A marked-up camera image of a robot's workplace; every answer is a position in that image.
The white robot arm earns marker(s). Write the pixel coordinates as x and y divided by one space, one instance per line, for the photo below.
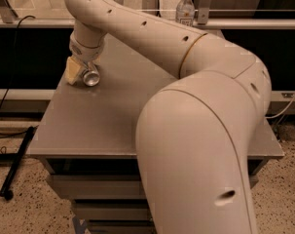
192 136

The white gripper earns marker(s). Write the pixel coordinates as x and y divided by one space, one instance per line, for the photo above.
84 52

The black rod on floor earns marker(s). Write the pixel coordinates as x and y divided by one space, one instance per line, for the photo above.
5 191

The silver blue redbull can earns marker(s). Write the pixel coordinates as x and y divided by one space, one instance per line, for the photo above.
90 76

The metal railing frame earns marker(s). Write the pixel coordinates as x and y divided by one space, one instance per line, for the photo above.
210 14

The clear plastic water bottle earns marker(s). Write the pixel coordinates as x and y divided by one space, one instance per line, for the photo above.
185 12

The grey drawer cabinet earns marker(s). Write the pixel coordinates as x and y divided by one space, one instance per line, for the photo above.
87 142

